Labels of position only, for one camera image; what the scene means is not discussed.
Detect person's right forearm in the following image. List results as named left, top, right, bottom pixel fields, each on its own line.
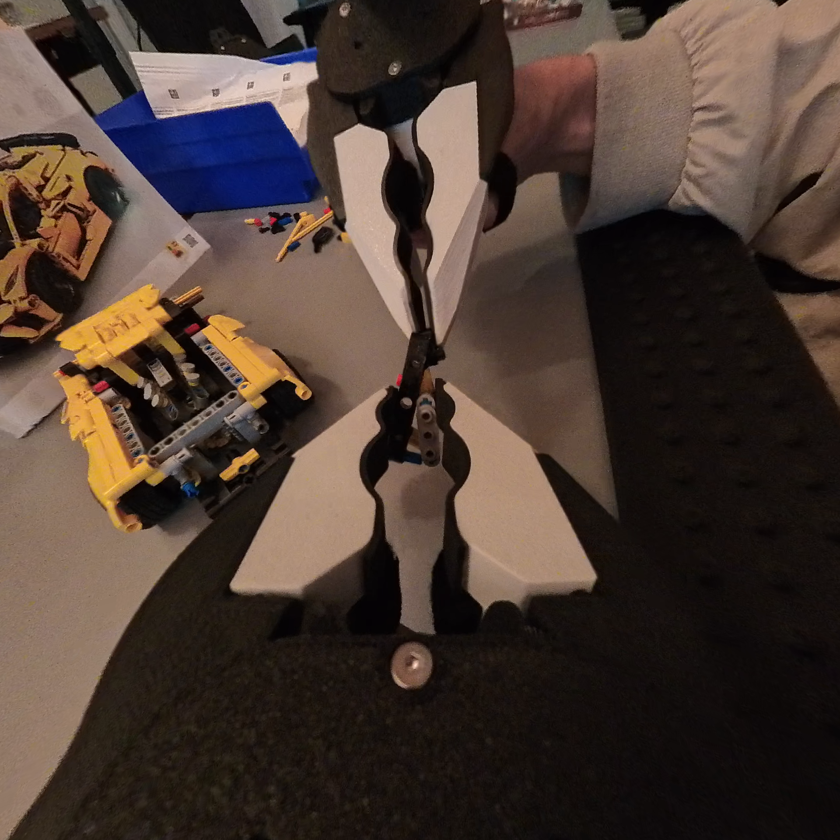
left=576, top=0, right=840, bottom=283

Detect white instruction booklet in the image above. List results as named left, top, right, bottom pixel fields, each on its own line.
left=0, top=26, right=212, bottom=438

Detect white paper sheets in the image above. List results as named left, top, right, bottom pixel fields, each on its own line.
left=130, top=51, right=320, bottom=148

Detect grey desk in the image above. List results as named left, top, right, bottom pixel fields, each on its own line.
left=0, top=0, right=621, bottom=821

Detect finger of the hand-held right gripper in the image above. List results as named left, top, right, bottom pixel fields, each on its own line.
left=333, top=125, right=433, bottom=337
left=410, top=82, right=491, bottom=347

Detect brown wooden model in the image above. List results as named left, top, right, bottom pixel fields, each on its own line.
left=504, top=0, right=585, bottom=32

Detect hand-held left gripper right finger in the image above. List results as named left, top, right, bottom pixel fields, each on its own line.
left=432, top=381, right=598, bottom=634

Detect black beam with red pins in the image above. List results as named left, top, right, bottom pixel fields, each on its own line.
left=377, top=330, right=446, bottom=462

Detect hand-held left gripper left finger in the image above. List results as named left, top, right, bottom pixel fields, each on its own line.
left=230, top=387, right=404, bottom=634

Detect blue plastic bin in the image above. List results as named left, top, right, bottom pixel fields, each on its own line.
left=95, top=49, right=322, bottom=216

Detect yellow toy brick car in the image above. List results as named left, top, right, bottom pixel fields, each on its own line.
left=54, top=284, right=315, bottom=532

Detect cluster of small coloured pins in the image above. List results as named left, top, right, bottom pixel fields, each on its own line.
left=244, top=210, right=315, bottom=236

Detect person's right hand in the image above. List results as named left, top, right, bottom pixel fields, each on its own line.
left=507, top=54, right=598, bottom=182

